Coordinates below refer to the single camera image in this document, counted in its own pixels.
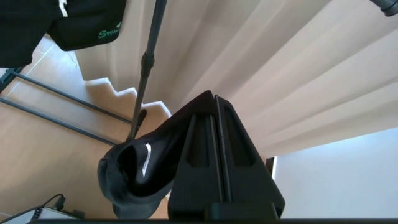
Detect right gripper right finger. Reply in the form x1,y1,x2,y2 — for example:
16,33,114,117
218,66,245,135
214,95,285,218

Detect black garment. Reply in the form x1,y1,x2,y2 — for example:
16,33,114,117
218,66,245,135
97,90,218,220

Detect black shorts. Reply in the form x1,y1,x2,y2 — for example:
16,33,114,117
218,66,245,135
0,0,127,68

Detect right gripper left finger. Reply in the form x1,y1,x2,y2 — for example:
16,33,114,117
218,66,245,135
167,113,223,218

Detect black clothes rack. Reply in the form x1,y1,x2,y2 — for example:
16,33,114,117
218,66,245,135
0,0,398,147

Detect beige curtain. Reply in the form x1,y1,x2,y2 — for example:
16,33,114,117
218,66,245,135
74,0,398,158

